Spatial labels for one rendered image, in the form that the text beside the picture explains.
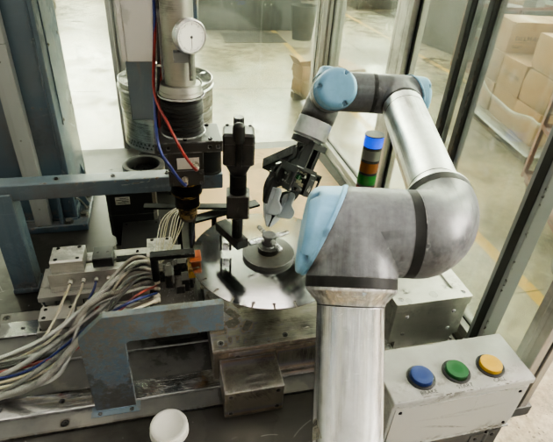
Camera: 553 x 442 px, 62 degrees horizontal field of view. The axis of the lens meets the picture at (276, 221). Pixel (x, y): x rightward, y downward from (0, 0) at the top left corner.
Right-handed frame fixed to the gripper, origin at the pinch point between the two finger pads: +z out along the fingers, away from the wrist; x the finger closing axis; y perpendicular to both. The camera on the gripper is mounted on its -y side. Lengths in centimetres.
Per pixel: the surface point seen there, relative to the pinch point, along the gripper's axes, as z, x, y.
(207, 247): 10.0, -10.9, -1.8
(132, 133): -3, -15, -67
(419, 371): 11.0, 13.4, 40.9
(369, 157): -21.9, 15.6, 5.5
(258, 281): 10.3, -5.5, 12.5
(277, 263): 6.3, -1.3, 10.7
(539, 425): 42, 139, 21
